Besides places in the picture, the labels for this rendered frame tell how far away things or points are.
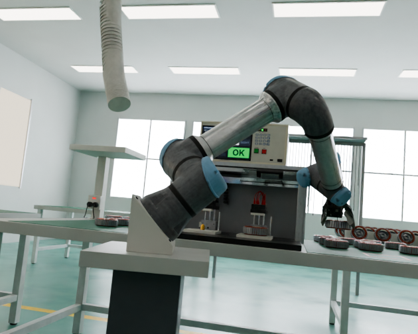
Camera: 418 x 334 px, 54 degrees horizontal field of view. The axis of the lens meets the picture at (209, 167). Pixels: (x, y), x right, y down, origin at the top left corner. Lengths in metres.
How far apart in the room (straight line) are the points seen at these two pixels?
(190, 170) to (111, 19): 2.33
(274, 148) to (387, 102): 6.82
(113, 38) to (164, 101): 5.83
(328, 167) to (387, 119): 7.24
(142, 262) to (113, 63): 2.28
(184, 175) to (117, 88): 1.92
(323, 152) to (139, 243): 0.67
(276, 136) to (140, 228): 1.09
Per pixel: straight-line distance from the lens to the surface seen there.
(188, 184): 1.14
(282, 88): 1.36
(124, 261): 1.05
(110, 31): 3.32
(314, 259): 1.60
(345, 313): 3.07
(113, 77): 3.08
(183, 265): 1.03
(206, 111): 8.73
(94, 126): 9.52
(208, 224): 2.02
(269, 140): 2.02
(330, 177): 1.48
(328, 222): 1.85
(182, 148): 1.25
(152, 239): 1.10
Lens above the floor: 0.87
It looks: 6 degrees up
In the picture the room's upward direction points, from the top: 5 degrees clockwise
